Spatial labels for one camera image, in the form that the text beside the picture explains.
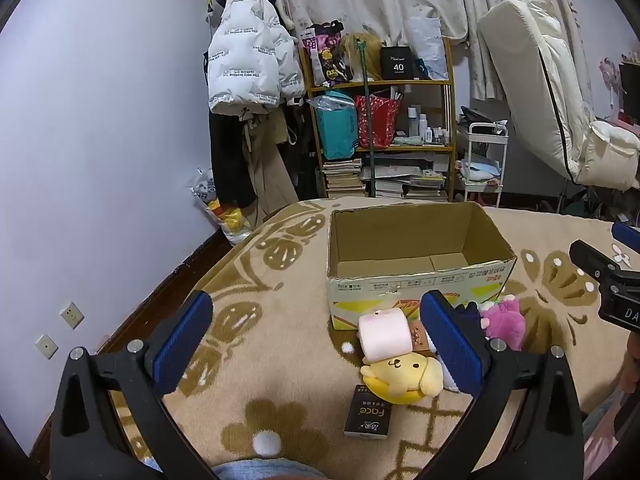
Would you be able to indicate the white puffer jacket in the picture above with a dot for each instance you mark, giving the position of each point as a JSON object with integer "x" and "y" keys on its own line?
{"x": 250, "y": 50}

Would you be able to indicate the black hanging garment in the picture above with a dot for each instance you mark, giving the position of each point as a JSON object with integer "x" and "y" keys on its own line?
{"x": 227, "y": 160}

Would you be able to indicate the person's right hand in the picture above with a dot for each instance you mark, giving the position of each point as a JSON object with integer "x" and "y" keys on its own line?
{"x": 634, "y": 365}

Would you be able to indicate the clear plastic bag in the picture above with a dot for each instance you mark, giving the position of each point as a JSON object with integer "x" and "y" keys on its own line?
{"x": 330, "y": 103}

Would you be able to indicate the blue white folded cloth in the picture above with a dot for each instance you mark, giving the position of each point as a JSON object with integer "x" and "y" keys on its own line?
{"x": 477, "y": 169}

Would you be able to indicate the pink fan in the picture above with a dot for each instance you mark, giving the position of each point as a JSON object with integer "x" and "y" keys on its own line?
{"x": 611, "y": 70}

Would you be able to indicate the beige hanging trousers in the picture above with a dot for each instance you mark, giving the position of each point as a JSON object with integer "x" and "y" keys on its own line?
{"x": 270, "y": 170}

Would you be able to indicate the white duvet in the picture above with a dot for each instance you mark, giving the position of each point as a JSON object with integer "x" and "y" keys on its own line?
{"x": 610, "y": 155}

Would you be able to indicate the dark tissue packet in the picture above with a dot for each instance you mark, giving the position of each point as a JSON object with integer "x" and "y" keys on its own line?
{"x": 367, "y": 412}

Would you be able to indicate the black pink patterned bag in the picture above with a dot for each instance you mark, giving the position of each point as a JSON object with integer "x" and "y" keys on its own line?
{"x": 330, "y": 55}

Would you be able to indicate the plastic bag of toys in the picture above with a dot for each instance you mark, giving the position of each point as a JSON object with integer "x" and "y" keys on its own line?
{"x": 225, "y": 220}

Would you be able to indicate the person's light blue clothing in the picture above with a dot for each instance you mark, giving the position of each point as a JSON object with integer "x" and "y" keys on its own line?
{"x": 270, "y": 472}

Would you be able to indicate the white trolley cart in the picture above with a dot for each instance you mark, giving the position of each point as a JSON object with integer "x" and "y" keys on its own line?
{"x": 487, "y": 126}

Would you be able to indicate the pile of books and papers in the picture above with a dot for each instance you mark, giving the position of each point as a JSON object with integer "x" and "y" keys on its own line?
{"x": 415, "y": 182}

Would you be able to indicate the group of cosmetic bottles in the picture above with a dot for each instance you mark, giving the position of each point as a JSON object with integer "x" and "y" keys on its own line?
{"x": 424, "y": 127}

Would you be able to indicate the white plastic bag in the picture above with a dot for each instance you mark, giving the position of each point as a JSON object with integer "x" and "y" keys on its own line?
{"x": 427, "y": 45}

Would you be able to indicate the brown snack packet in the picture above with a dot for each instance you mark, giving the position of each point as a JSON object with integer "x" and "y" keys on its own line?
{"x": 419, "y": 337}

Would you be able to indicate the beige patterned blanket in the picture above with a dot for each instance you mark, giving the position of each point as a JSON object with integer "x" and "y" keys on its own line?
{"x": 280, "y": 395}

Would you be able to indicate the blond wig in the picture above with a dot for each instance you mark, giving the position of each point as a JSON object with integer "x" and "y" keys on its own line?
{"x": 352, "y": 45}

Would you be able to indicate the wooden shelf rack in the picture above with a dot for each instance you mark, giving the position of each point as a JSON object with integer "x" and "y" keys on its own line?
{"x": 380, "y": 85}

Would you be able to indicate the purple white plush toy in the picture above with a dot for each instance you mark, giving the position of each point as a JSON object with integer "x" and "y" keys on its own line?
{"x": 470, "y": 317}

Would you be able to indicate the person's pink clothing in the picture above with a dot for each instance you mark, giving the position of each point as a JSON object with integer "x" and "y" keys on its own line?
{"x": 610, "y": 440}

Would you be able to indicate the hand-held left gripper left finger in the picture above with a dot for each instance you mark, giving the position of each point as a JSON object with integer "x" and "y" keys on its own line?
{"x": 182, "y": 345}

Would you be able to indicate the white wall socket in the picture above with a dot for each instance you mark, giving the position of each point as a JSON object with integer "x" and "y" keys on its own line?
{"x": 46, "y": 346}
{"x": 71, "y": 315}

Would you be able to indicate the white folded mattress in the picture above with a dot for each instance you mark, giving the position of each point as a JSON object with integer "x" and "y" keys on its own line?
{"x": 535, "y": 70}

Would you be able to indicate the dark hanging clothes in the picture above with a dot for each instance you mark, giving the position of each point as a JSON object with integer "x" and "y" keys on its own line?
{"x": 302, "y": 160}

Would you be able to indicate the red patterned bag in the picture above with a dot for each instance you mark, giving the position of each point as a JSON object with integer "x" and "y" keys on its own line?
{"x": 382, "y": 120}

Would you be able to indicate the green pole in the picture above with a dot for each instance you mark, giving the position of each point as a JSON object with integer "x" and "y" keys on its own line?
{"x": 369, "y": 125}

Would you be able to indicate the yellow dog plush toy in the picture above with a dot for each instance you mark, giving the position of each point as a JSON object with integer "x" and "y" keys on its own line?
{"x": 400, "y": 375}

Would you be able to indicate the stack of books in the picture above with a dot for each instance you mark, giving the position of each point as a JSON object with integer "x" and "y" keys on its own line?
{"x": 342, "y": 180}

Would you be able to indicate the teal paper bag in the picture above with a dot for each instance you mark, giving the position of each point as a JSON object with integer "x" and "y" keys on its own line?
{"x": 335, "y": 130}

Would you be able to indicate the dark items on trolley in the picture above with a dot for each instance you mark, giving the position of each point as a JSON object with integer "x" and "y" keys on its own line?
{"x": 475, "y": 115}

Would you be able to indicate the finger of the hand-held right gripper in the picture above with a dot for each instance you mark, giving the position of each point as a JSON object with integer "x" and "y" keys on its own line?
{"x": 590, "y": 257}
{"x": 627, "y": 237}

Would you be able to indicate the black cardboard box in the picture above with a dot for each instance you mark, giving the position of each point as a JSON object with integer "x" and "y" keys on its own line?
{"x": 397, "y": 65}

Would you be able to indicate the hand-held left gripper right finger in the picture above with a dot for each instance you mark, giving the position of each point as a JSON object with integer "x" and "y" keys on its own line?
{"x": 452, "y": 345}

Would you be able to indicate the pink roll plush toy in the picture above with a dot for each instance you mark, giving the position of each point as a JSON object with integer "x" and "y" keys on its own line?
{"x": 385, "y": 335}

